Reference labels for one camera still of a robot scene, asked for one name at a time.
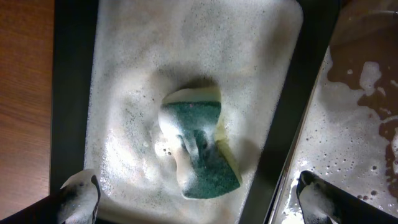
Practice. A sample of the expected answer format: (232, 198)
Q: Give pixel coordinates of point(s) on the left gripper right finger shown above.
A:
(323, 203)

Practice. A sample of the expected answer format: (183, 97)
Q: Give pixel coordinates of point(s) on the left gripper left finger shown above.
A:
(76, 202)

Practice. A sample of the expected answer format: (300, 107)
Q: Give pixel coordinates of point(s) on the green yellow sponge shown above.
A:
(190, 120)

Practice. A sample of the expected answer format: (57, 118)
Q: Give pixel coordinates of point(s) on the left black soapy tray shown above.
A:
(114, 61)

